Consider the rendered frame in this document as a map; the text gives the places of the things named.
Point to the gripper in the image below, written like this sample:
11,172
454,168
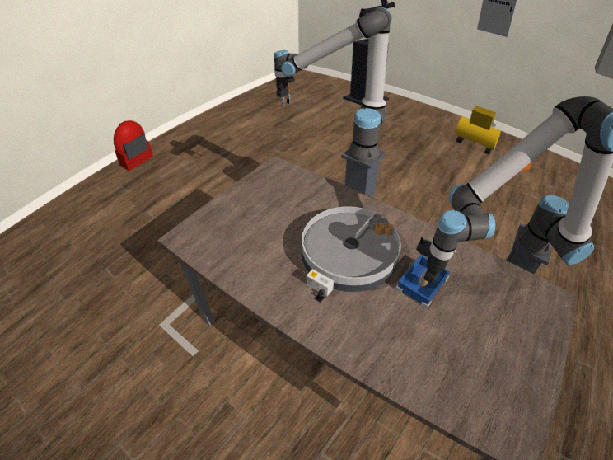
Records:
283,86
435,269

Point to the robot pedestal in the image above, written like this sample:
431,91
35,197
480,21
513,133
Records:
357,175
524,259

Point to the white control box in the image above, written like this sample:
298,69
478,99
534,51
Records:
318,279

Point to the red welding helmet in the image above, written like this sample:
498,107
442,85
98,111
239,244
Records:
131,146

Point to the yellow cart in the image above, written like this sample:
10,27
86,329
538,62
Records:
479,131

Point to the grey wall cabinet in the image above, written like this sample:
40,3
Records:
606,52

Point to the grey turntable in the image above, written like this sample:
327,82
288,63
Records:
335,259

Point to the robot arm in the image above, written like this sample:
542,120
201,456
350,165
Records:
376,72
527,148

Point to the grey electrical panel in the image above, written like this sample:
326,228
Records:
498,16

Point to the blue crate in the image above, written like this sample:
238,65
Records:
408,285

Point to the black cabinet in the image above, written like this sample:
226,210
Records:
359,72

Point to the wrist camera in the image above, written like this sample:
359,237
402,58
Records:
424,246

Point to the wooden table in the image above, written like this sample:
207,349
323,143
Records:
431,359

